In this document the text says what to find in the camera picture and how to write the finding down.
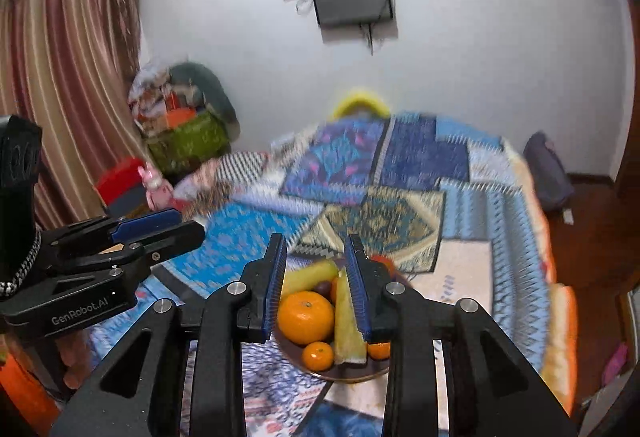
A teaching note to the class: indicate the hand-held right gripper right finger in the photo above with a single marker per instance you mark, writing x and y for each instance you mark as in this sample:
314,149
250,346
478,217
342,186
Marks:
357,287

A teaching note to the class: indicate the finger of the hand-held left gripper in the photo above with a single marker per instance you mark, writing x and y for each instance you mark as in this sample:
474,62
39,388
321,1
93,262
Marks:
150,222
165,242

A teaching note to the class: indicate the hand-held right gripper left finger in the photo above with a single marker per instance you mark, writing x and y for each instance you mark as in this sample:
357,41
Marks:
275,287

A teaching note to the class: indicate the red-orange tomato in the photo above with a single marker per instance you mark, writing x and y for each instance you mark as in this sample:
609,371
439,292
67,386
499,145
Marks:
384,264

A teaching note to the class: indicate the dark red plum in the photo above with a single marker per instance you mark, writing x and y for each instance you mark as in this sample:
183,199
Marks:
322,288

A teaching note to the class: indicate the yellow fruit wedge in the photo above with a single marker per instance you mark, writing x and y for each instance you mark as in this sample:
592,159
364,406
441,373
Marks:
347,322

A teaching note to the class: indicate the yellow banana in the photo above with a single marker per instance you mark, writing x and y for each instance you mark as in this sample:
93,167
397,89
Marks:
310,277

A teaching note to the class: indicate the small orange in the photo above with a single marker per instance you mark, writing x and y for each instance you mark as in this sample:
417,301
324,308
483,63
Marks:
317,354
379,349

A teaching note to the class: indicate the brown round plate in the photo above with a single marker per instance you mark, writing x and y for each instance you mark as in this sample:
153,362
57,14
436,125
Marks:
345,371

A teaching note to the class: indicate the medium orange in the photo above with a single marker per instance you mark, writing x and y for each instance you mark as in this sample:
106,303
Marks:
333,291

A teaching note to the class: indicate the pink plush toy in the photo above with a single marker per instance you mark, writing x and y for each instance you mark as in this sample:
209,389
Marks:
156,187

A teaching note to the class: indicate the large orange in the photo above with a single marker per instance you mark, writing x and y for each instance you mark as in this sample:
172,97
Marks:
305,317

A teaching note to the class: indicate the red plastic stool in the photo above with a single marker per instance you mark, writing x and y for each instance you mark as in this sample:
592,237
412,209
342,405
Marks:
117,179

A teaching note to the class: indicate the orange cloth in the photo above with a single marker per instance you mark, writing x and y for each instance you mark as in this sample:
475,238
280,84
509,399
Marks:
20,387

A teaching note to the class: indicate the orange box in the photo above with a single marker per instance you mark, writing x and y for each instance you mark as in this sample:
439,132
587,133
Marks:
180,117

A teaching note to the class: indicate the colourful printed bag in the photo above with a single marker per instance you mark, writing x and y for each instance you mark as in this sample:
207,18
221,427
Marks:
147,92

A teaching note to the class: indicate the patchwork printed blanket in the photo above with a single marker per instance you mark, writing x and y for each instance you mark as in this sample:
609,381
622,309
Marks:
415,157

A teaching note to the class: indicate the grey-green cushion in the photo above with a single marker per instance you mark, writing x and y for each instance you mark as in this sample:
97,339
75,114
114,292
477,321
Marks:
210,87

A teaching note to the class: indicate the striped brown curtain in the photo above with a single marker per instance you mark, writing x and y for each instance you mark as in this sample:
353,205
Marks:
65,82

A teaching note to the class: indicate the yellow plastic object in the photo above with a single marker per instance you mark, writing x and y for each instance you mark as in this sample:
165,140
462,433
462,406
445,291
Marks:
357,99

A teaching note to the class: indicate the orange quilt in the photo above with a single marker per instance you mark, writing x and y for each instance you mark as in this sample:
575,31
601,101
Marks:
565,317

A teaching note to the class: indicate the dark purple bag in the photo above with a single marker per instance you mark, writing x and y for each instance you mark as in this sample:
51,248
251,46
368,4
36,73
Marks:
547,172

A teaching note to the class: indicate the pink cloth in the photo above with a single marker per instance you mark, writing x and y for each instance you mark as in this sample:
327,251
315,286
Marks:
615,362

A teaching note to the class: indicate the white wall socket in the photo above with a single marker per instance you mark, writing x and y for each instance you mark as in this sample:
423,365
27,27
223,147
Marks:
568,216

